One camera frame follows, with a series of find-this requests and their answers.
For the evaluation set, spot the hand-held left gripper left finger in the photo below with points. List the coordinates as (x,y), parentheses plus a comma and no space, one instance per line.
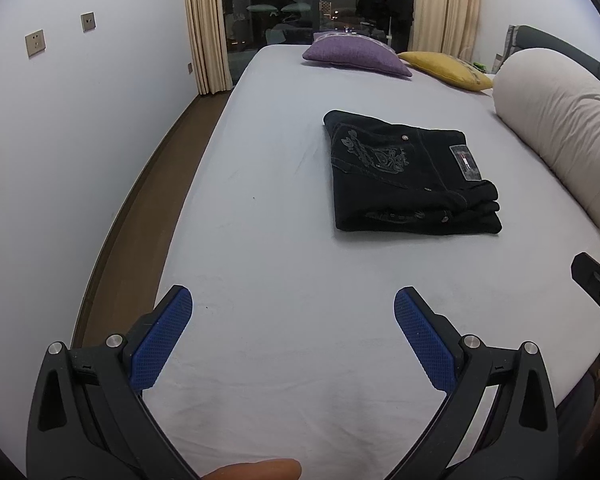
(162,340)

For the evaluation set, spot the person's own leg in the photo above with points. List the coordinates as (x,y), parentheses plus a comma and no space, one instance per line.
(580,410)

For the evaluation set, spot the bed with white sheet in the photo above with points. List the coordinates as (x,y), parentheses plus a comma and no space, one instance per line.
(280,210)

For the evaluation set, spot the black denim pants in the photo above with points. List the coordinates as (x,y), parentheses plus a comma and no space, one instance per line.
(395,190)

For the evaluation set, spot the grey wall socket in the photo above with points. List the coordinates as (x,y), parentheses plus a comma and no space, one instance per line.
(35,43)
(87,21)

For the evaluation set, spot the person's left hand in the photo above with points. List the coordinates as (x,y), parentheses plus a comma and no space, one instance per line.
(255,471)

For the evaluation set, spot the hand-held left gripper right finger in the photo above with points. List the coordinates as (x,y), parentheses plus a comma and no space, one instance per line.
(425,340)

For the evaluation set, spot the dark glass window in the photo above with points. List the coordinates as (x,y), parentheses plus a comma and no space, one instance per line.
(280,5)

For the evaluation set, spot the purple pillow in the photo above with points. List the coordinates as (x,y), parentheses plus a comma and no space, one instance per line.
(355,57)

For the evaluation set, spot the patterned grey pillow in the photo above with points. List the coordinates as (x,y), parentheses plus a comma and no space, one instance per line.
(350,37)

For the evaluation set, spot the yellow pillow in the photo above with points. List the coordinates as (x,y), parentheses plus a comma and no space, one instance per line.
(447,67)

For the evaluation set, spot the grey bed headboard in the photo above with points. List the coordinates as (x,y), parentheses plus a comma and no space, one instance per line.
(555,40)

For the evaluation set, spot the beige rolled duvet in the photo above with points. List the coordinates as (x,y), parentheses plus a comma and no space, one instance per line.
(560,115)

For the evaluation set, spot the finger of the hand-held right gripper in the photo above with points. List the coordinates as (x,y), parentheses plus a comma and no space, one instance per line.
(595,280)

